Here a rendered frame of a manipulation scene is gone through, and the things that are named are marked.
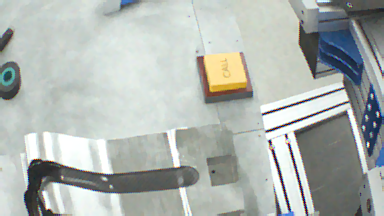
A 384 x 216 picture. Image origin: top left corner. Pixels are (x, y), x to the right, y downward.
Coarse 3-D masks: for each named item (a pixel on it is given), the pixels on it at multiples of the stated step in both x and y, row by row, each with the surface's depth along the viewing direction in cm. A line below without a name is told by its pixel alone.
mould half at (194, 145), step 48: (48, 144) 162; (96, 144) 167; (144, 144) 168; (192, 144) 167; (0, 192) 163; (48, 192) 156; (96, 192) 162; (144, 192) 163; (192, 192) 163; (240, 192) 163
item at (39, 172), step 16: (32, 160) 157; (48, 160) 159; (32, 176) 159; (48, 176) 156; (64, 176) 160; (80, 176) 162; (96, 176) 164; (112, 176) 165; (128, 176) 165; (144, 176) 165; (160, 176) 165; (176, 176) 165; (192, 176) 165; (32, 192) 162; (112, 192) 163; (128, 192) 163; (32, 208) 161; (48, 208) 153
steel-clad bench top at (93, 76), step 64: (0, 0) 196; (64, 0) 194; (192, 0) 193; (0, 64) 186; (64, 64) 185; (128, 64) 185; (192, 64) 185; (0, 128) 178; (64, 128) 178; (128, 128) 179; (256, 128) 179; (256, 192) 173
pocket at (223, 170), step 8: (208, 160) 167; (216, 160) 168; (224, 160) 168; (232, 160) 168; (208, 168) 168; (216, 168) 168; (224, 168) 168; (232, 168) 168; (216, 176) 168; (224, 176) 168; (232, 176) 168; (216, 184) 167; (224, 184) 167
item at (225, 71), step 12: (204, 60) 182; (216, 60) 181; (228, 60) 181; (240, 60) 181; (216, 72) 180; (228, 72) 180; (240, 72) 180; (216, 84) 179; (228, 84) 179; (240, 84) 180
